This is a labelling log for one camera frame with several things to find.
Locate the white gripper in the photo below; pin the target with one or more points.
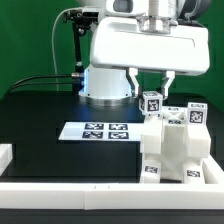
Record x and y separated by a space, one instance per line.
118 43

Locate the white front border rail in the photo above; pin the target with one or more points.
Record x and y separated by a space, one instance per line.
110 196

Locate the white chair seat with pegs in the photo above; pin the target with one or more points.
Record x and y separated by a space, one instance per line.
166 145

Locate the black camera on stand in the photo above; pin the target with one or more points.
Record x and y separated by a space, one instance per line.
81 23

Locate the white right border rail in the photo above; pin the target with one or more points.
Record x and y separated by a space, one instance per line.
213 173

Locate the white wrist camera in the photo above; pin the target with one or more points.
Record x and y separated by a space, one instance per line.
125 8

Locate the white marker sheet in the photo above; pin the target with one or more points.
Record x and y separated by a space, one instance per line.
99 131

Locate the white chair back frame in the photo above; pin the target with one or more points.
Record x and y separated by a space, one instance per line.
196 137

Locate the white tagged cube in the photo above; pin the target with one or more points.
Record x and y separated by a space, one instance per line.
197 113
150 103

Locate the white border rail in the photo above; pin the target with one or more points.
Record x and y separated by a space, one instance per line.
6 156
213 173
110 196

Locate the white left border rail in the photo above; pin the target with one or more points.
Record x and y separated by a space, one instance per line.
6 156

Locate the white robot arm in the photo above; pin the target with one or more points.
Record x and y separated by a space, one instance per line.
160 16

